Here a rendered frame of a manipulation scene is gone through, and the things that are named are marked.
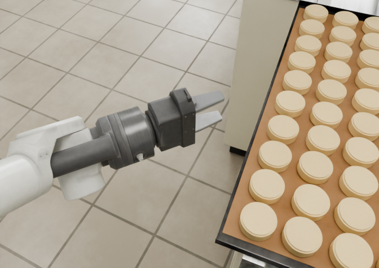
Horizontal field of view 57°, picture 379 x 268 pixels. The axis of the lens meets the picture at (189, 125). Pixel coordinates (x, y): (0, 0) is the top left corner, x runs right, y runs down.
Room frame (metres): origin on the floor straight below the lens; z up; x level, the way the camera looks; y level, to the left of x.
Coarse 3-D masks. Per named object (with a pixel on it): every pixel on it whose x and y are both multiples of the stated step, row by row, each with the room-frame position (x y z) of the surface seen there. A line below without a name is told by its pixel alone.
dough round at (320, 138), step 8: (312, 128) 0.34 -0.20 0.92; (320, 128) 0.34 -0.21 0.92; (328, 128) 0.34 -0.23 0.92; (312, 136) 0.33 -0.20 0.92; (320, 136) 0.33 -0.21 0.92; (328, 136) 0.33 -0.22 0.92; (336, 136) 0.33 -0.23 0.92; (312, 144) 0.31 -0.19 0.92; (320, 144) 0.31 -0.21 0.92; (328, 144) 0.31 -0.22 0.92; (336, 144) 0.31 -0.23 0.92; (328, 152) 0.30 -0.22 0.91
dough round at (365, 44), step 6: (366, 36) 0.58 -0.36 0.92; (372, 36) 0.58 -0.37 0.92; (378, 36) 0.58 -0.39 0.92; (360, 42) 0.57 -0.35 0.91; (366, 42) 0.56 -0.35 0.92; (372, 42) 0.56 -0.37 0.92; (378, 42) 0.56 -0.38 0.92; (366, 48) 0.55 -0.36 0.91; (372, 48) 0.54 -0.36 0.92; (378, 48) 0.54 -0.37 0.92
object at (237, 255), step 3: (237, 252) 0.18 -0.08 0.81; (234, 255) 0.20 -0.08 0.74; (237, 255) 0.18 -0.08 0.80; (240, 255) 0.18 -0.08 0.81; (234, 258) 0.19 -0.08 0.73; (237, 258) 0.18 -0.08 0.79; (240, 258) 0.18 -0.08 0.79; (234, 261) 0.18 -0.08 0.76; (237, 261) 0.18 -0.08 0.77; (231, 264) 0.20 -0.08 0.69; (234, 264) 0.18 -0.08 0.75; (237, 264) 0.18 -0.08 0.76; (231, 267) 0.18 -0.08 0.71; (234, 267) 0.18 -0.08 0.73; (237, 267) 0.17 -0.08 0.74; (264, 267) 0.16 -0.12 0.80
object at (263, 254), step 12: (300, 0) 0.72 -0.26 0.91; (336, 12) 0.69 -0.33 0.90; (360, 12) 0.67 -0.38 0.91; (288, 36) 0.60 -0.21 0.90; (276, 72) 0.49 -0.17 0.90; (264, 108) 0.40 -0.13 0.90; (252, 144) 0.32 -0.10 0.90; (228, 204) 0.22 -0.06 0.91; (216, 240) 0.16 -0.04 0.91; (228, 240) 0.17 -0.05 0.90; (240, 240) 0.17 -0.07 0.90; (240, 252) 0.15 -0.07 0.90; (252, 252) 0.15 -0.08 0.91; (264, 252) 0.15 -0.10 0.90; (276, 264) 0.13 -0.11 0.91; (288, 264) 0.13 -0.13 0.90; (300, 264) 0.13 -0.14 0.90
